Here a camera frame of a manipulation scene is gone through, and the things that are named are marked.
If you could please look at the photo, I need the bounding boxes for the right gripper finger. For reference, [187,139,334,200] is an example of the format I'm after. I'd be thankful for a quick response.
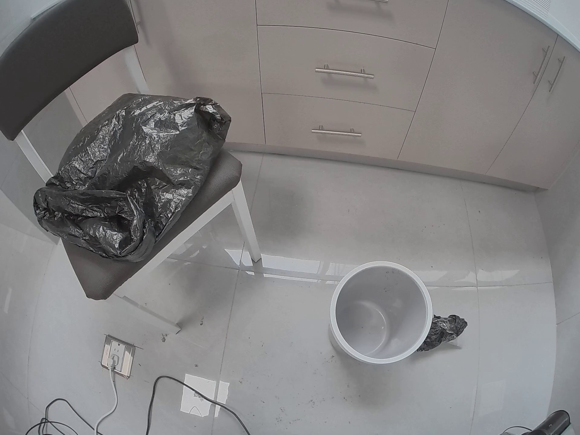
[540,410,570,435]

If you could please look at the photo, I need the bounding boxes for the black plastic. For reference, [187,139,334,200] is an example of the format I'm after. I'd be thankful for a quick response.
[418,314,468,353]

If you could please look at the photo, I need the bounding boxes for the black plastic bag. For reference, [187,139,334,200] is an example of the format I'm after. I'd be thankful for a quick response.
[33,92,232,263]

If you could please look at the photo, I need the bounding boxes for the white trash bin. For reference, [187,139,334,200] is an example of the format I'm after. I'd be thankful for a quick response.
[329,261,432,364]

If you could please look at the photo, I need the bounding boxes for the beige cabinet with drawers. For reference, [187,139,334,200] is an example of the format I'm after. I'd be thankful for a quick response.
[68,0,580,192]

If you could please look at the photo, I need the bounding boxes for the black cable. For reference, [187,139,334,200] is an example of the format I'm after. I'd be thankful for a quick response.
[147,375,252,435]
[27,397,102,435]

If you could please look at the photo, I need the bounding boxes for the grey chair with white frame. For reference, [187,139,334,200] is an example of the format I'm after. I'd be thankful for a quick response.
[0,0,263,334]

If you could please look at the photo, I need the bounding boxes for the white cable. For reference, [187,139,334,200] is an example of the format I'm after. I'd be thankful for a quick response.
[96,354,121,435]

